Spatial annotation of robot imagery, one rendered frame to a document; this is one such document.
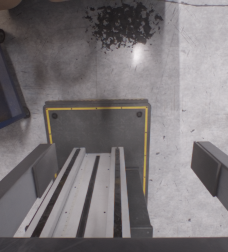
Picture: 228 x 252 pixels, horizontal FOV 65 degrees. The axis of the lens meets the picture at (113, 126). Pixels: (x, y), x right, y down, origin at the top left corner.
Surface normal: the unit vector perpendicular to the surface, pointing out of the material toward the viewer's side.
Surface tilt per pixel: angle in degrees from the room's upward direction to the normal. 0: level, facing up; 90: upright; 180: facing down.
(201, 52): 0
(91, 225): 90
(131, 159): 0
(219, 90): 0
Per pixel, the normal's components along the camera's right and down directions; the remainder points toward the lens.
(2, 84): -0.02, 0.29
